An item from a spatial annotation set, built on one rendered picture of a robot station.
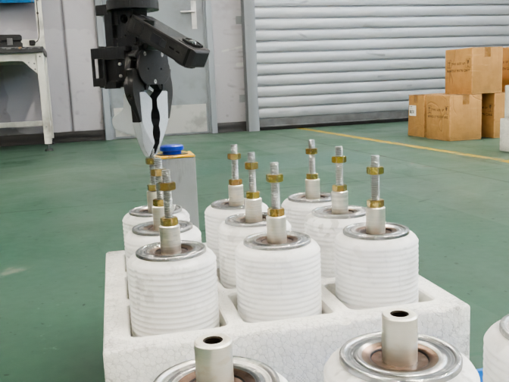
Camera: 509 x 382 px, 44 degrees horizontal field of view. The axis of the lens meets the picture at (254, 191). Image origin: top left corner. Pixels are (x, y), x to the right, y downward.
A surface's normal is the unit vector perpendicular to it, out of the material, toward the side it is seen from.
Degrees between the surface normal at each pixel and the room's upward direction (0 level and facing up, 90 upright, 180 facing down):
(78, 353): 0
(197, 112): 90
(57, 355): 0
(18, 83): 90
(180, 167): 90
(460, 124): 90
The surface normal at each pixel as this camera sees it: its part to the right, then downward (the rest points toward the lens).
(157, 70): 0.89, 0.04
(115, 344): -0.04, -0.98
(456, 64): -0.95, 0.09
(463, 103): 0.26, 0.15
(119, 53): -0.45, 0.17
